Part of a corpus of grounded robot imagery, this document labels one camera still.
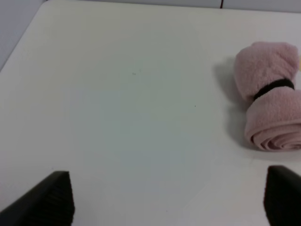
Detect rolled pink towel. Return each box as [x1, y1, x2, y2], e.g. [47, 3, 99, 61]
[234, 42, 301, 152]

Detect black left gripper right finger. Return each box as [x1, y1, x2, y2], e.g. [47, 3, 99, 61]
[263, 165, 301, 226]

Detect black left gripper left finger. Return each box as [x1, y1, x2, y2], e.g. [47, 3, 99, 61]
[0, 171, 75, 226]

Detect black hair band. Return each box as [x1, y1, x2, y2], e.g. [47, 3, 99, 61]
[253, 79, 294, 101]

